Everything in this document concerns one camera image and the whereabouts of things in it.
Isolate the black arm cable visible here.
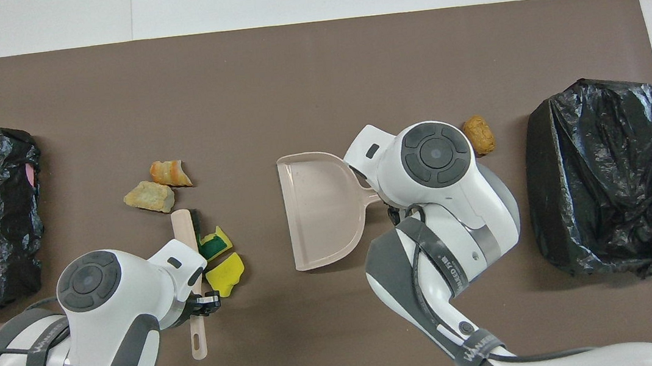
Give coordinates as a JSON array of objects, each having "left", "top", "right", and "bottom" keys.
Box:
[
  {"left": 402, "top": 184, "right": 604, "bottom": 366},
  {"left": 0, "top": 295, "right": 77, "bottom": 366}
]

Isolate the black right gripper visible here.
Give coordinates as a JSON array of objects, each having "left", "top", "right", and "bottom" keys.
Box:
[{"left": 385, "top": 198, "right": 408, "bottom": 230}]

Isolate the orange striped croissant piece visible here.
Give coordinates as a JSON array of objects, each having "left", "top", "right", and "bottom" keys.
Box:
[{"left": 149, "top": 157, "right": 194, "bottom": 192}]

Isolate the brown table mat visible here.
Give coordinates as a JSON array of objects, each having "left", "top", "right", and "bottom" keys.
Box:
[{"left": 0, "top": 0, "right": 652, "bottom": 366}]

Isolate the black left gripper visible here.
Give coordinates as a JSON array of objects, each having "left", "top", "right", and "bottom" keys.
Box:
[{"left": 178, "top": 290, "right": 223, "bottom": 326}]

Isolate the green and yellow sponge piece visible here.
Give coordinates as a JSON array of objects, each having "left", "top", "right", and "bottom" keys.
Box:
[{"left": 196, "top": 223, "right": 235, "bottom": 263}]

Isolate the large yellow sponge piece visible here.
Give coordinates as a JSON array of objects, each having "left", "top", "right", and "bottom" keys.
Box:
[{"left": 203, "top": 251, "right": 249, "bottom": 300}]

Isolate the beige plastic dustpan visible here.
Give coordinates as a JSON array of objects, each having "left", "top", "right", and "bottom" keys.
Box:
[{"left": 275, "top": 144, "right": 391, "bottom": 273}]

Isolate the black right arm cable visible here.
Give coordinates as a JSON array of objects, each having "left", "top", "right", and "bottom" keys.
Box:
[{"left": 402, "top": 184, "right": 604, "bottom": 366}]

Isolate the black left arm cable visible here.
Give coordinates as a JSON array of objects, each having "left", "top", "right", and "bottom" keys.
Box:
[{"left": 0, "top": 295, "right": 77, "bottom": 366}]

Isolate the beige brush with black bristles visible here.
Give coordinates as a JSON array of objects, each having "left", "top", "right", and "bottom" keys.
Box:
[{"left": 170, "top": 207, "right": 218, "bottom": 363}]

